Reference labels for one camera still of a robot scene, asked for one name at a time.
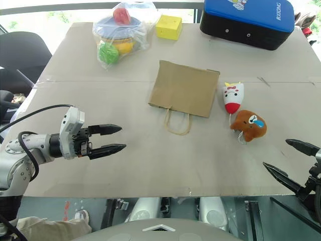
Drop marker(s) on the black chair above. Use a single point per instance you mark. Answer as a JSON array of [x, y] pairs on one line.
[[22, 57]]

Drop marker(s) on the brown bear plush toy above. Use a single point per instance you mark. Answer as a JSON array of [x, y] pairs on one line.
[[250, 125]]

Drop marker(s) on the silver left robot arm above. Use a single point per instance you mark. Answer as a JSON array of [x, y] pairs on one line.
[[17, 163]]

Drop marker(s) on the white red plush toy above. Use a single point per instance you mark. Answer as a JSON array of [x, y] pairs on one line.
[[233, 96]]

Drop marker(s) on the yellow cube block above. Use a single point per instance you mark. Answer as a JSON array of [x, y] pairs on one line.
[[168, 27]]

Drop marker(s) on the white sneaker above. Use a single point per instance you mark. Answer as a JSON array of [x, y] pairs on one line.
[[82, 216]]

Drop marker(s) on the silver robot torso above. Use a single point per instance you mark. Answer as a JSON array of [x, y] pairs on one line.
[[160, 229]]

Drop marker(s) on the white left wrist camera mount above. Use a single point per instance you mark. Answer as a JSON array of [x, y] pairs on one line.
[[70, 130]]

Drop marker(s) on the silver robot right leg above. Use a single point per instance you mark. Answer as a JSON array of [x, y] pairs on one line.
[[213, 213]]

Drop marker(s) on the silver robot leg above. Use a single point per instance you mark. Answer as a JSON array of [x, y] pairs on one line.
[[213, 213], [146, 212]]

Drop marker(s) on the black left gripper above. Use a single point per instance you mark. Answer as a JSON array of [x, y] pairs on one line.
[[82, 143]]

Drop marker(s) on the clear plastic bag of toys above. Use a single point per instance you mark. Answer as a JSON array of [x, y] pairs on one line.
[[120, 35]]

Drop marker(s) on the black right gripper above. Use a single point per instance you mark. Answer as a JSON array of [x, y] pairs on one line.
[[313, 180]]

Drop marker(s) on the blue and black case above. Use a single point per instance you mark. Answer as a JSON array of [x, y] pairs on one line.
[[248, 20]]

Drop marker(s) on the black metal table frame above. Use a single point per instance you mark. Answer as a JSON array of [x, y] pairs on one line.
[[253, 218]]

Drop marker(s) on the brown paper bag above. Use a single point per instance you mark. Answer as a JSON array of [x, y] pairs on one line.
[[184, 94]]

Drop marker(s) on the person's leg in beige trousers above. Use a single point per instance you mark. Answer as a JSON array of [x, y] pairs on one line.
[[52, 228]]

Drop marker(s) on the silver robot left leg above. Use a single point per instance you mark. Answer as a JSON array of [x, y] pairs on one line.
[[146, 212]]

